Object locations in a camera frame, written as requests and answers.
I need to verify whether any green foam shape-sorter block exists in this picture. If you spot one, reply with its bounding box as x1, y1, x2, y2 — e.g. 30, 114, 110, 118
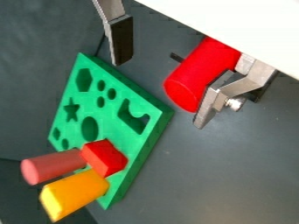
48, 53, 174, 208

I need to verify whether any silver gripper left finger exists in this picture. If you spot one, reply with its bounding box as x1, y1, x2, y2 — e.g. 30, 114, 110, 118
92, 0, 134, 66

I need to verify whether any black curved cradle stand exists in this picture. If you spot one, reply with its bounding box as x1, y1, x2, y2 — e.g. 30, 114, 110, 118
163, 49, 277, 112

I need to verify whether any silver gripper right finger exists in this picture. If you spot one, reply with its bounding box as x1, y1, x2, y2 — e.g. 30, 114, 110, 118
192, 53, 278, 129

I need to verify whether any red foam cylinder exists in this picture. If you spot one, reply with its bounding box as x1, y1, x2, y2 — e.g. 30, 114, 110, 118
163, 37, 241, 113

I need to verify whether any yellow foam block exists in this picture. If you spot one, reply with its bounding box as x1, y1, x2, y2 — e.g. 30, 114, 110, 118
40, 169, 110, 222

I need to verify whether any red rectangular foam block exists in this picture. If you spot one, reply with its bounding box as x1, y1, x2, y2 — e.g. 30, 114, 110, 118
80, 139, 128, 178

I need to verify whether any pink-red foam cylinder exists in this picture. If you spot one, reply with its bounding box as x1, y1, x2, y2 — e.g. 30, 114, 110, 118
20, 149, 87, 186

